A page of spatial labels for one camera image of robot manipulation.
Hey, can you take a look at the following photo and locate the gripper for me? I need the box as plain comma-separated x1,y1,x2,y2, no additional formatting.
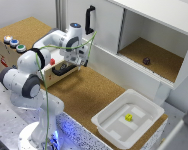
63,45,90,69

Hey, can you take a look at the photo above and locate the wooden drawer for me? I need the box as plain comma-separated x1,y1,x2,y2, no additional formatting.
39,49,81,90

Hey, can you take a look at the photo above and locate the wooden drawer box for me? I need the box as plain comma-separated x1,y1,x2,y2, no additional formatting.
0,16,67,75

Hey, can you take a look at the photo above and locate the pink block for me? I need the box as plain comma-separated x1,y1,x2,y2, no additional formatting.
49,58,57,67

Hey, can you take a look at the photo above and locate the white sliding door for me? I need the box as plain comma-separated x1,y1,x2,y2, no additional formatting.
65,0,126,57

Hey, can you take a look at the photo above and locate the green button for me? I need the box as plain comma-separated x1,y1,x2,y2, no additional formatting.
15,43,27,54

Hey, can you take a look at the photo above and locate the blue button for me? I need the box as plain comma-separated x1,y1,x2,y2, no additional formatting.
9,38,20,48

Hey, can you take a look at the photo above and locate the purple block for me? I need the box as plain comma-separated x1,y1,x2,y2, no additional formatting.
142,57,151,66

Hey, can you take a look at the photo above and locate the white plastic box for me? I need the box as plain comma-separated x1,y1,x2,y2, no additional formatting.
90,88,166,150

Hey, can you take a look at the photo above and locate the white cabinet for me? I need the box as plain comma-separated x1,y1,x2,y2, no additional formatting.
64,0,188,108

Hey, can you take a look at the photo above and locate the yellow block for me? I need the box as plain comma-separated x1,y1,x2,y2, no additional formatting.
124,113,134,122

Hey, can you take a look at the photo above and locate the black drawer handle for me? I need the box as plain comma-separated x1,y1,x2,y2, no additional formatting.
51,64,77,77

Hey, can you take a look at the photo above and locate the black door handle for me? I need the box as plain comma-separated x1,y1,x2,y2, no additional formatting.
84,4,97,36

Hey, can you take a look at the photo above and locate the green cable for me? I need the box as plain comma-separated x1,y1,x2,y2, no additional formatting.
34,30,99,150

